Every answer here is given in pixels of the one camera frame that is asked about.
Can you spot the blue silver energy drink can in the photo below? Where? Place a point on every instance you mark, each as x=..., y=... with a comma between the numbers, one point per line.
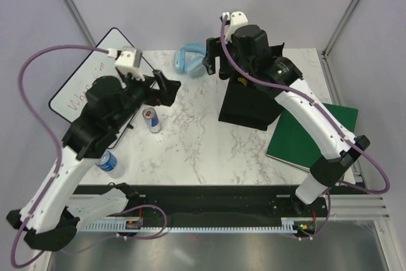
x=151, y=119

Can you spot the white cable duct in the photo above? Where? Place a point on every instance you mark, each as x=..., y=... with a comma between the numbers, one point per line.
x=123, y=226

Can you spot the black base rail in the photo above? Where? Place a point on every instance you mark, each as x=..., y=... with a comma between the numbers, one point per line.
x=220, y=205

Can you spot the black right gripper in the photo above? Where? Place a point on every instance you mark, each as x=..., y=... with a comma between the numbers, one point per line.
x=212, y=51

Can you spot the green binder folder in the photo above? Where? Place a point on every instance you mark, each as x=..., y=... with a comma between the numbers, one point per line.
x=314, y=136

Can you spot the black canvas bag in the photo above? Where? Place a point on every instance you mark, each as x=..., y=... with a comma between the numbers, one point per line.
x=244, y=104

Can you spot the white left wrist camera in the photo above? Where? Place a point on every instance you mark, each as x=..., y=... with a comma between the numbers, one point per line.
x=128, y=62

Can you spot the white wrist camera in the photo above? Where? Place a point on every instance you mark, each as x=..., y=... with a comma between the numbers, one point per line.
x=234, y=21
x=128, y=62

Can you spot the light blue headphones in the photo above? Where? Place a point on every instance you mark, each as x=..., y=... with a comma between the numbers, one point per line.
x=193, y=68

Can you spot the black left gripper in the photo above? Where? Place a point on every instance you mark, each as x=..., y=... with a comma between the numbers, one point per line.
x=165, y=96

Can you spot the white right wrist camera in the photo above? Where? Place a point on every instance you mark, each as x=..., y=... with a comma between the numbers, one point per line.
x=234, y=21

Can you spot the whiteboard with red writing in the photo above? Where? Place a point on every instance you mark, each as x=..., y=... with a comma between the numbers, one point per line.
x=70, y=99

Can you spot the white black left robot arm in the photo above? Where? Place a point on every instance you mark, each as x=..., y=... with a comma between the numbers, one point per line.
x=48, y=222

